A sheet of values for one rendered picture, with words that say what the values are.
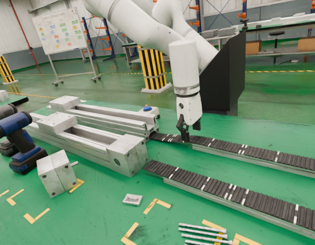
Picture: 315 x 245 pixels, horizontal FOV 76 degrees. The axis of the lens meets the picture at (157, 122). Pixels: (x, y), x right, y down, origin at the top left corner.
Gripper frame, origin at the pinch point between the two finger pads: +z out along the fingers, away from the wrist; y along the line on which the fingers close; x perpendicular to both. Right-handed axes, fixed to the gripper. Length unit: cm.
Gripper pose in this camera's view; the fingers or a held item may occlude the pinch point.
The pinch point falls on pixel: (191, 132)
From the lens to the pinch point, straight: 74.7
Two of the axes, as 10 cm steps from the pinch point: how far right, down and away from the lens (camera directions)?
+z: 1.7, 8.9, 4.3
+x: -8.0, -1.4, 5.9
